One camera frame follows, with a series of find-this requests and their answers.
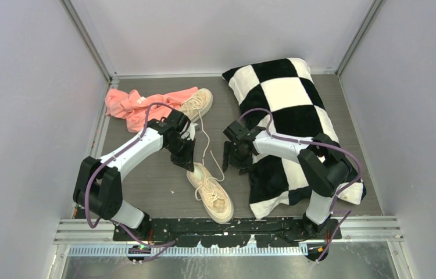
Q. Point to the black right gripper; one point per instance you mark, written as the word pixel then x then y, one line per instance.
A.
pixel 243 166

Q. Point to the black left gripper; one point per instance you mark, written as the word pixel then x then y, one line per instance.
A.
pixel 186 161

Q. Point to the beige sneaker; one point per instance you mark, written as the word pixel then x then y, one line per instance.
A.
pixel 208 190
pixel 195 108

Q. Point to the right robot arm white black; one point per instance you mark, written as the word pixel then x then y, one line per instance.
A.
pixel 324 164

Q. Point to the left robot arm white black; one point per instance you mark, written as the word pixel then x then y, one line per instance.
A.
pixel 99 183

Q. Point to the pink cloth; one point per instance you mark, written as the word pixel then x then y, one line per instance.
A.
pixel 133 107

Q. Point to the black white checkered pillow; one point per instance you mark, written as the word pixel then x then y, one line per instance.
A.
pixel 279 93

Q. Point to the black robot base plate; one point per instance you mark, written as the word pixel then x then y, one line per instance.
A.
pixel 270 232

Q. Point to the aluminium front rail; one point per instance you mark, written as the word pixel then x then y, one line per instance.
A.
pixel 85 241

